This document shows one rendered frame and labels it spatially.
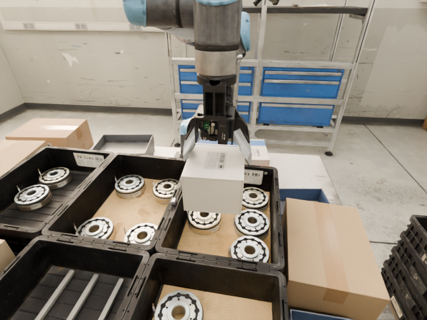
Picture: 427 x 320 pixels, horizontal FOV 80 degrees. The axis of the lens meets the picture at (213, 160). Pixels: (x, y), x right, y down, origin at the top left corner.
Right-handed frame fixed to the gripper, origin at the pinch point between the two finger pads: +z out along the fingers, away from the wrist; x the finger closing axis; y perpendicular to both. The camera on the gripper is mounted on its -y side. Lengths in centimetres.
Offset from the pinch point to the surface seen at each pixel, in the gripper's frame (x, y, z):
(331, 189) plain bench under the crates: 47, -45, 41
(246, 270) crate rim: 8.0, 14.6, 17.8
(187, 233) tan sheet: -9.0, -2.2, 28.0
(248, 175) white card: 8.7, -24.8, 21.8
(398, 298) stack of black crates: 85, -26, 90
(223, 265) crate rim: 3.0, 14.1, 17.9
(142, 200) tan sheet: -27.2, -14.5, 28.1
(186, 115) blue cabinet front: -51, -196, 75
